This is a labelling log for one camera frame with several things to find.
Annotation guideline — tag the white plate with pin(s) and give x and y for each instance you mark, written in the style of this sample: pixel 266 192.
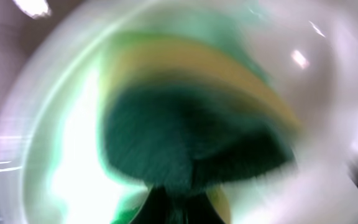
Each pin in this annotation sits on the white plate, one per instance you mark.
pixel 53 167

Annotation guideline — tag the yellow green sponge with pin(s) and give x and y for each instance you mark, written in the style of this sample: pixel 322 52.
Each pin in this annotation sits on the yellow green sponge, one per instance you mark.
pixel 183 115

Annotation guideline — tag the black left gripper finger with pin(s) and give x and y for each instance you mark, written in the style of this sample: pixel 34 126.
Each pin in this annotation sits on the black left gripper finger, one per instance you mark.
pixel 162 208

